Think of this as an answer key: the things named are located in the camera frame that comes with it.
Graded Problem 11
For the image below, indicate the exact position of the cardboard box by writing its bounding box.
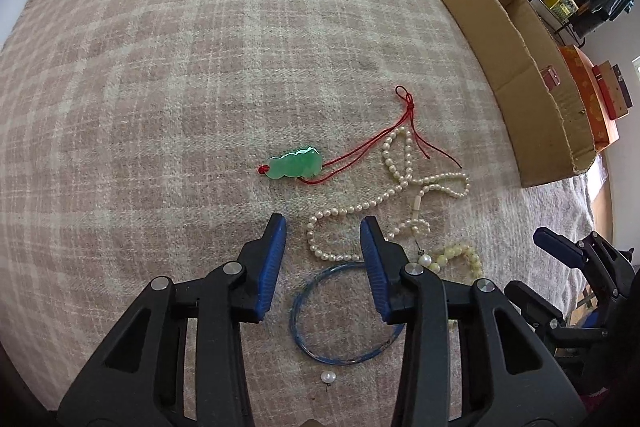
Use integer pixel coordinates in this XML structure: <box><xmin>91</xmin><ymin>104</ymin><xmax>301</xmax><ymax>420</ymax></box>
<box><xmin>436</xmin><ymin>0</ymin><xmax>608</xmax><ymax>188</ymax></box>

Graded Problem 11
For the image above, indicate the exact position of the green pendant with red cord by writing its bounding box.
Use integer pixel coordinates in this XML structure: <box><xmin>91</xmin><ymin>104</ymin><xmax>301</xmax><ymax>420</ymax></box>
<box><xmin>256</xmin><ymin>85</ymin><xmax>463</xmax><ymax>186</ymax></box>

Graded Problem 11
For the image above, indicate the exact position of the blue bangle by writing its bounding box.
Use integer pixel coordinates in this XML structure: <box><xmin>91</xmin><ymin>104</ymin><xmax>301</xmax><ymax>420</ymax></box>
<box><xmin>290</xmin><ymin>261</ymin><xmax>405</xmax><ymax>365</ymax></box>

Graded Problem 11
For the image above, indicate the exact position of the long pearl necklace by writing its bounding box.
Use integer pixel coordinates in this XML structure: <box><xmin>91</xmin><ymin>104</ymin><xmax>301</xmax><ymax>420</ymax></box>
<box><xmin>306</xmin><ymin>126</ymin><xmax>472</xmax><ymax>269</ymax></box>

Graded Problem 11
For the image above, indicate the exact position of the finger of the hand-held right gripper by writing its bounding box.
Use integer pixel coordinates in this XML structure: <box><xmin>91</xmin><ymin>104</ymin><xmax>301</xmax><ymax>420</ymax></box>
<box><xmin>533</xmin><ymin>227</ymin><xmax>633</xmax><ymax>278</ymax></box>
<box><xmin>504</xmin><ymin>281</ymin><xmax>606</xmax><ymax>350</ymax></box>

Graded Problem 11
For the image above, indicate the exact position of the cream bead bracelet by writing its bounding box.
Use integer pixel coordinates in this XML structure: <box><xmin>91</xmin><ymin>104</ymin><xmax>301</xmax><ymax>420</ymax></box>
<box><xmin>430</xmin><ymin>244</ymin><xmax>485</xmax><ymax>329</ymax></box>

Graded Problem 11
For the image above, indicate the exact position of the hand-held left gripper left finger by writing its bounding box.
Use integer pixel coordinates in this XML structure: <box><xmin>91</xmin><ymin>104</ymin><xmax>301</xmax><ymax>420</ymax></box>
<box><xmin>57</xmin><ymin>213</ymin><xmax>288</xmax><ymax>427</ymax></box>

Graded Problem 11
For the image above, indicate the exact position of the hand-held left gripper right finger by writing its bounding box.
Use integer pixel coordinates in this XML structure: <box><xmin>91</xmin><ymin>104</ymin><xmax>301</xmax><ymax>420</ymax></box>
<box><xmin>360</xmin><ymin>216</ymin><xmax>588</xmax><ymax>427</ymax></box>

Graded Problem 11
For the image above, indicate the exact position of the yellow box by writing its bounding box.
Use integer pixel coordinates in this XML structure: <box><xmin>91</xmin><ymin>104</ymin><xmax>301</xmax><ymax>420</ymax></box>
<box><xmin>545</xmin><ymin>0</ymin><xmax>579</xmax><ymax>18</ymax></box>

